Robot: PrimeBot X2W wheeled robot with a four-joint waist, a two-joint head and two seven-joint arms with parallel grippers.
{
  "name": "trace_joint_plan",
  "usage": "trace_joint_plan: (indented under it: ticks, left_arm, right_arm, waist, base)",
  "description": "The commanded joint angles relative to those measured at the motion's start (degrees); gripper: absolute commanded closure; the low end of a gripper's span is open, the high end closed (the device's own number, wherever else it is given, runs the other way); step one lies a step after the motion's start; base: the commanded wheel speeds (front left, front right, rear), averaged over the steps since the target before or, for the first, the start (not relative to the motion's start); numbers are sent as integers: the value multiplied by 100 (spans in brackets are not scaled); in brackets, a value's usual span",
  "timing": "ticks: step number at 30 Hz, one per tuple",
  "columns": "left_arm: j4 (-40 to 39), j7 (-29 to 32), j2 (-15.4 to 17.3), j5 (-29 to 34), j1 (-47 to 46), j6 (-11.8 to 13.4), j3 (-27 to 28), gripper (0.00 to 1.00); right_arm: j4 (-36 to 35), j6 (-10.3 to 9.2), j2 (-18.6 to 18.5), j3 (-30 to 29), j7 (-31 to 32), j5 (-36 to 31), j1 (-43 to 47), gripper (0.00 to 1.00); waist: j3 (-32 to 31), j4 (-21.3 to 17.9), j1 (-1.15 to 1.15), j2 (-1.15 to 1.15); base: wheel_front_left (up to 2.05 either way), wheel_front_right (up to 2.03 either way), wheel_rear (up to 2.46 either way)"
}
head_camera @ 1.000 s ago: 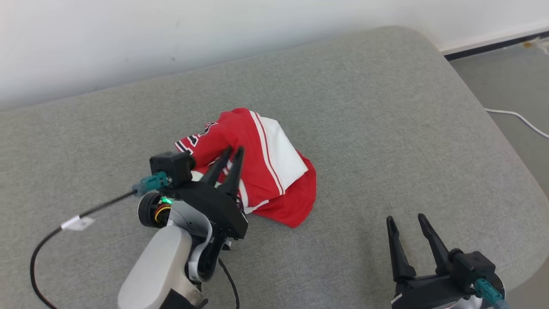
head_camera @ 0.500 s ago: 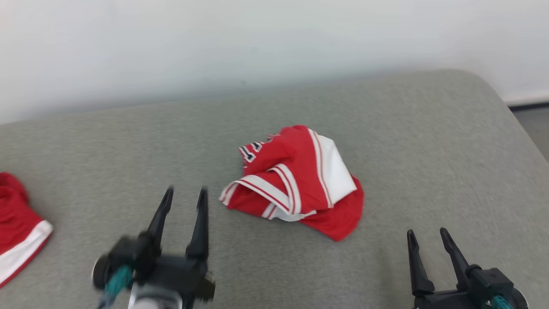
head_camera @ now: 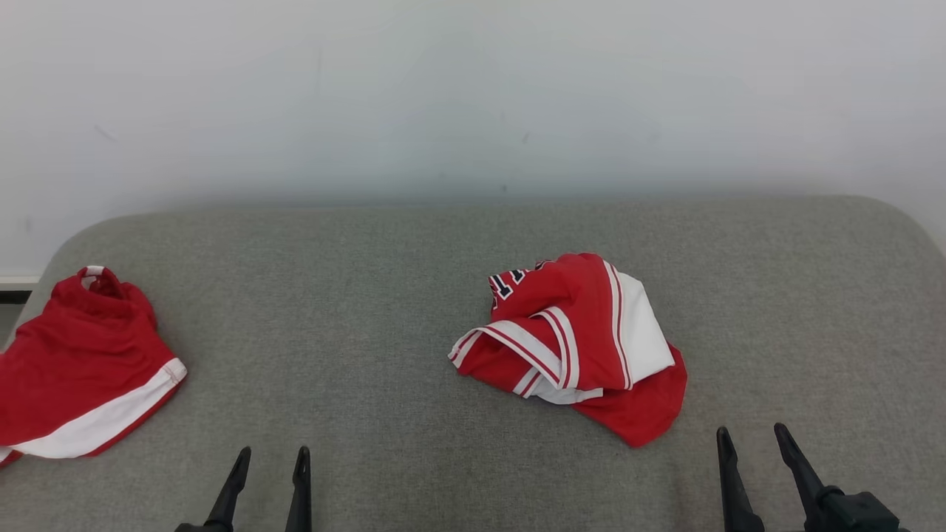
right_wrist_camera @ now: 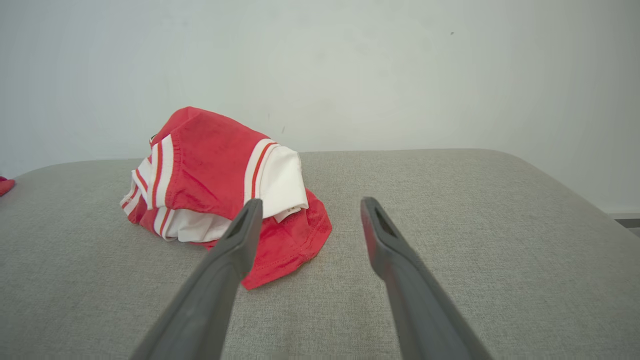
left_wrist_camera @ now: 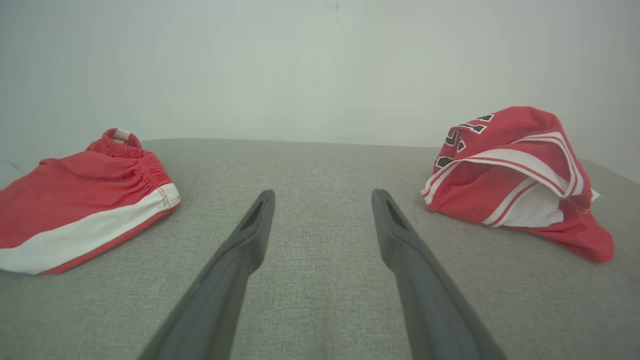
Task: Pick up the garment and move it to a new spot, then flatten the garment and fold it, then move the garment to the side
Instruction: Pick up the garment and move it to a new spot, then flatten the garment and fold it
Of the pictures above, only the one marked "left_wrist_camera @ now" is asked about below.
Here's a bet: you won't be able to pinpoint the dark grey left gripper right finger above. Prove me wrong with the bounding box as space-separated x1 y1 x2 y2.
371 188 507 360

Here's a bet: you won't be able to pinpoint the red jersey with white trim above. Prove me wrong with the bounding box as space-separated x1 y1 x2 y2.
421 106 615 264

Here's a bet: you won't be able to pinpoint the red shorts with white stripe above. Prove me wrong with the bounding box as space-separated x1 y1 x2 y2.
0 128 182 275

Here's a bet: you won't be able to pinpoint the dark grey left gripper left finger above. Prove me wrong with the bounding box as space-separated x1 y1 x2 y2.
137 189 276 360

